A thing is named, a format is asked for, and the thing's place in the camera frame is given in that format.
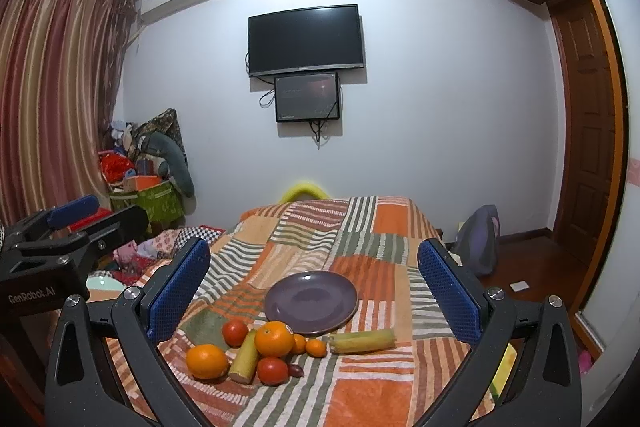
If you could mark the corn cob yellow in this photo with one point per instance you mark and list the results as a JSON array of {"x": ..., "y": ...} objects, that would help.
[{"x": 243, "y": 367}]

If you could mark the yellow chair back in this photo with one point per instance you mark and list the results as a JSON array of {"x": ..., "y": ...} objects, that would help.
[{"x": 303, "y": 191}]

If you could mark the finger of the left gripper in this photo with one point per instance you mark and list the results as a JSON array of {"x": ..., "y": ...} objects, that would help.
[
  {"x": 72, "y": 211},
  {"x": 107, "y": 231}
]

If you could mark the grey plush toy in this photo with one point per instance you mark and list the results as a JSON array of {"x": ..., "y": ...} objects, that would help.
[{"x": 174, "y": 163}]

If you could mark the small mandarin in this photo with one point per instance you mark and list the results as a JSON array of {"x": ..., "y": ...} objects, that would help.
[
  {"x": 316, "y": 348},
  {"x": 299, "y": 346}
]

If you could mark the checkered cloth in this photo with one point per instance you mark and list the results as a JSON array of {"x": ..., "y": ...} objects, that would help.
[{"x": 208, "y": 234}]

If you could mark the large orange with sticker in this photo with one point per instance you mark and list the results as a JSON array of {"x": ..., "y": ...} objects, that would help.
[{"x": 274, "y": 339}]

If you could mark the red tomato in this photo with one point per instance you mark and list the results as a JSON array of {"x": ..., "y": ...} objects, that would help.
[
  {"x": 234, "y": 333},
  {"x": 272, "y": 371}
]

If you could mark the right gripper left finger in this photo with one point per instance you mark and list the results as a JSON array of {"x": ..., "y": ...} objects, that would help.
[{"x": 83, "y": 387}]

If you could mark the wall mounted black television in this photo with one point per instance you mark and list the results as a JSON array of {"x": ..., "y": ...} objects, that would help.
[{"x": 303, "y": 40}]

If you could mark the striped red curtain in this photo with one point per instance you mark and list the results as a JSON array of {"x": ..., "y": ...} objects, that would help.
[{"x": 61, "y": 62}]

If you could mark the corn cob green husk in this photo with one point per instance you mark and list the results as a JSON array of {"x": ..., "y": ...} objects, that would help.
[{"x": 362, "y": 342}]

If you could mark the brown wooden door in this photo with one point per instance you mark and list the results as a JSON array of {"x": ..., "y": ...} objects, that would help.
[{"x": 591, "y": 132}]

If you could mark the green storage box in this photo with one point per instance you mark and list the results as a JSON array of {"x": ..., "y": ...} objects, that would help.
[{"x": 162, "y": 203}]

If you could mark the striped patchwork bed blanket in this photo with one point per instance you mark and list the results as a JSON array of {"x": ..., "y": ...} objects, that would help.
[{"x": 371, "y": 240}]

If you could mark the purple ceramic plate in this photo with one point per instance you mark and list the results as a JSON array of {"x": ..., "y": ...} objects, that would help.
[{"x": 312, "y": 303}]

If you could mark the small wall monitor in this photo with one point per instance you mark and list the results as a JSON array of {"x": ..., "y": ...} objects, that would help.
[{"x": 307, "y": 97}]

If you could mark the dark red grape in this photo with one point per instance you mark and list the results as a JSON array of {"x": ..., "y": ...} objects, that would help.
[{"x": 295, "y": 370}]

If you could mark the red tomato front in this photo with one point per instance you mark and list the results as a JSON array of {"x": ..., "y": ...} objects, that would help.
[{"x": 272, "y": 371}]

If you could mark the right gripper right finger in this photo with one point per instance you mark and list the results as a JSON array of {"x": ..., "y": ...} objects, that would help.
[{"x": 542, "y": 389}]

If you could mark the red tomato back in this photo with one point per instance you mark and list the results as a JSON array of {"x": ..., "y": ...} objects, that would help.
[{"x": 234, "y": 333}]

